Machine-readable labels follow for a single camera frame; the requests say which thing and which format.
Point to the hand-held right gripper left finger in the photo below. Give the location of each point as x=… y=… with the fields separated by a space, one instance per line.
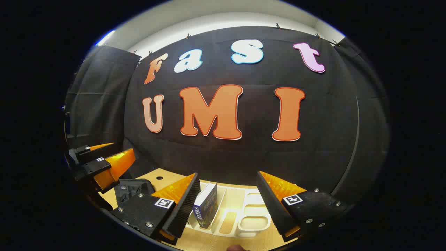
x=181 y=212

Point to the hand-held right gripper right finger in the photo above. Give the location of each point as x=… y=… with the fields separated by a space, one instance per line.
x=273 y=209

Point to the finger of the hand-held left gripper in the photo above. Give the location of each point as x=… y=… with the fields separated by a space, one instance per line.
x=87 y=151
x=115 y=165

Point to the white plastic bookshelf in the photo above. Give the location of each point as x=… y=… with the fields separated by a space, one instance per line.
x=252 y=216

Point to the blue spine book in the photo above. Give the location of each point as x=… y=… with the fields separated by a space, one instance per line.
x=207 y=205

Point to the black schoolbag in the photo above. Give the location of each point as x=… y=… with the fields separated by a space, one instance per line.
x=130 y=190

